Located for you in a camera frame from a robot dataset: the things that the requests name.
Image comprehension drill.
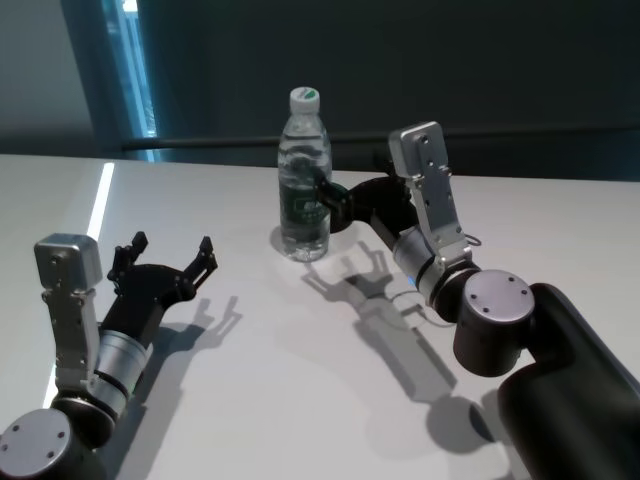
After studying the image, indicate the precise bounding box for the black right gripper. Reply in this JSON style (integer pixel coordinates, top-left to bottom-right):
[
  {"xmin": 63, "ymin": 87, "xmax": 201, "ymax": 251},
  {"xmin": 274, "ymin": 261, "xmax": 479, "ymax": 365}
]
[{"xmin": 313, "ymin": 152, "xmax": 422, "ymax": 249}]

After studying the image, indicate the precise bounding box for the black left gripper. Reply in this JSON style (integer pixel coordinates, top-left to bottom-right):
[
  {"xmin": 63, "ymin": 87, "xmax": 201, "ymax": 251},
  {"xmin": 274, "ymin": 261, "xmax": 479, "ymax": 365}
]
[{"xmin": 99, "ymin": 231, "xmax": 219, "ymax": 344}]

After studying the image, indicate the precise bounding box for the clear water bottle green label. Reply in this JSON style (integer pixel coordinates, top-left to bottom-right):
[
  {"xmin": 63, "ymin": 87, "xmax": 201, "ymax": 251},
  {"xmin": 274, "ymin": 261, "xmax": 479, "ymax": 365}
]
[{"xmin": 277, "ymin": 86, "xmax": 334, "ymax": 263}]

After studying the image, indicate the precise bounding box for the green button black base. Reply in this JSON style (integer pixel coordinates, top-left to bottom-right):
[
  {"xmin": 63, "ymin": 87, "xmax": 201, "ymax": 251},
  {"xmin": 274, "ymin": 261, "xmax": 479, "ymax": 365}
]
[{"xmin": 327, "ymin": 182, "xmax": 356, "ymax": 235}]

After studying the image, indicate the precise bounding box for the thick grey metal handrail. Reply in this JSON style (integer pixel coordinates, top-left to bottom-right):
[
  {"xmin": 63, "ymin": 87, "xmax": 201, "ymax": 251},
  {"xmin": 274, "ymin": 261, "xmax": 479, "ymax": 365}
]
[{"xmin": 122, "ymin": 128, "xmax": 640, "ymax": 153}]

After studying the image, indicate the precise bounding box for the window glass strip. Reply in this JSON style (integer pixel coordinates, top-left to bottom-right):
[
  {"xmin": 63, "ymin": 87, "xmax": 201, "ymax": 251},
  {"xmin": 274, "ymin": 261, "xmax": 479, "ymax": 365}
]
[{"xmin": 102, "ymin": 0, "xmax": 162, "ymax": 166}]

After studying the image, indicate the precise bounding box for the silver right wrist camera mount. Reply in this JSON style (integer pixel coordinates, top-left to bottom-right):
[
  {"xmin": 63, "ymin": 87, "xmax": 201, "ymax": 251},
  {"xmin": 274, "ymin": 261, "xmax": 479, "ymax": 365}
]
[{"xmin": 388, "ymin": 120, "xmax": 475, "ymax": 272}]

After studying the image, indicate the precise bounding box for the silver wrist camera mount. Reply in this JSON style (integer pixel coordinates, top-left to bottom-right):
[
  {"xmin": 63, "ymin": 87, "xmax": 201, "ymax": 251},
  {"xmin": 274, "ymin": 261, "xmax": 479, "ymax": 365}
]
[
  {"xmin": 388, "ymin": 120, "xmax": 475, "ymax": 272},
  {"xmin": 33, "ymin": 233, "xmax": 104, "ymax": 396}
]

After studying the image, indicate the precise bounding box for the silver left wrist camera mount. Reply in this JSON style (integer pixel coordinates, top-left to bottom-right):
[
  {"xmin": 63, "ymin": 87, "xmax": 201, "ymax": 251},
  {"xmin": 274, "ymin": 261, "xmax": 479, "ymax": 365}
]
[{"xmin": 33, "ymin": 233, "xmax": 104, "ymax": 396}]

